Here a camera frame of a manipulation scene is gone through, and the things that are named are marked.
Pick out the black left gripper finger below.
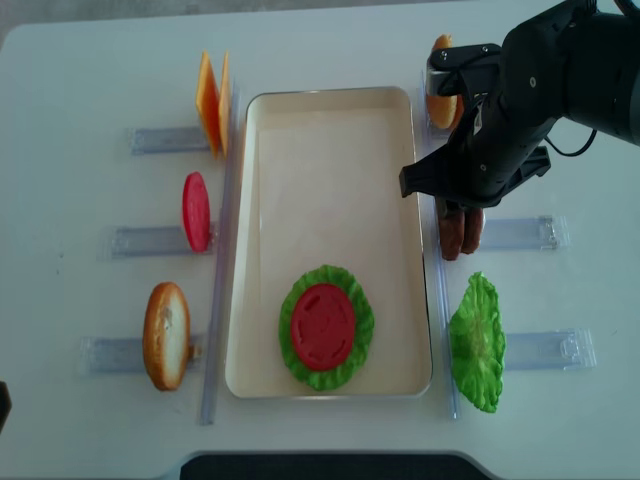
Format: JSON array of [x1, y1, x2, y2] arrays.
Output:
[[399, 145, 461, 199]]

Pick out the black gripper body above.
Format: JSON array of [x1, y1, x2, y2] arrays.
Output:
[[445, 75, 557, 206]]

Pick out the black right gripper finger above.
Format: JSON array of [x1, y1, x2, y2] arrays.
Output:
[[502, 146, 551, 195]]

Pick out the brown meat patty front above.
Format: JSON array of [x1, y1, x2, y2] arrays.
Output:
[[436, 198, 465, 261]]

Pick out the brown meat patty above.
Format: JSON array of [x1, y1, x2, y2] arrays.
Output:
[[461, 208, 485, 254], [436, 198, 465, 261]]

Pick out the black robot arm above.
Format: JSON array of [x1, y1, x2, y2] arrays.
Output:
[[399, 1, 639, 208]]

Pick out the brown meat patty rear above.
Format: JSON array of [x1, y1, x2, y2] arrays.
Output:
[[461, 208, 485, 254]]

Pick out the green lettuce leaf standing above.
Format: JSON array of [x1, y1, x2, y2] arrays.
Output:
[[449, 272, 507, 413]]

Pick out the green lettuce leaf on stack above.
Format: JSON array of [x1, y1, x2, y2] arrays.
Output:
[[278, 265, 375, 392]]

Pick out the red tomato slice on stack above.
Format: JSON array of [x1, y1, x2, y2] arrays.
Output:
[[290, 283, 356, 372]]

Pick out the orange cheese slice right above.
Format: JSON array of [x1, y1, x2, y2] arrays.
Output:
[[218, 51, 231, 157]]

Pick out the orange cheese slice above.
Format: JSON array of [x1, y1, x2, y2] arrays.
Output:
[[218, 51, 231, 157], [195, 51, 221, 156]]

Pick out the orange cheese slice left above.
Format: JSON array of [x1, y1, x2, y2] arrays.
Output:
[[195, 51, 221, 156]]

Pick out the red tomato slice standing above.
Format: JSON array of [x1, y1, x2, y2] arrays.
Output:
[[182, 172, 211, 253]]

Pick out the bread slice standing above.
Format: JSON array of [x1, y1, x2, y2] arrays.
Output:
[[142, 282, 190, 391]]

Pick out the sesame bun top standing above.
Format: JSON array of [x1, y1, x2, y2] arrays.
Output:
[[426, 63, 464, 130]]

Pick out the white rectangular tray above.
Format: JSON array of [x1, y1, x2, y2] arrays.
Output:
[[225, 87, 432, 399]]

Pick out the clear acrylic right rack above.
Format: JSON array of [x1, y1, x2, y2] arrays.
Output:
[[418, 69, 599, 421]]

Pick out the clear acrylic rack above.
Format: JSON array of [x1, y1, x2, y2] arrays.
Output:
[[79, 86, 244, 425], [418, 69, 599, 421]]

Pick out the clear acrylic left rack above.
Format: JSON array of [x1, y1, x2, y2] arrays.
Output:
[[79, 86, 244, 425]]

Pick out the black cable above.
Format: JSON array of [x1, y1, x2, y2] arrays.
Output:
[[542, 127, 599, 157]]

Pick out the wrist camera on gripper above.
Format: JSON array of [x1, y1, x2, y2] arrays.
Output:
[[425, 44, 502, 99]]

